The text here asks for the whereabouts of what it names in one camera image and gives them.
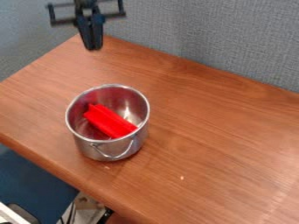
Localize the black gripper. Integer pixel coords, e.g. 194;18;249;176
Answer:
46;0;127;50

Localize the red rectangular block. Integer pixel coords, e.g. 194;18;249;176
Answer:
83;104;137;139

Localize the stainless steel pot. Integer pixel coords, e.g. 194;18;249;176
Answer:
65;84;151;161

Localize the white object at corner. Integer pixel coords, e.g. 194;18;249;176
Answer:
0;202;31;224

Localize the metal table leg bracket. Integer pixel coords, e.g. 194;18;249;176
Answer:
57;192;114;224

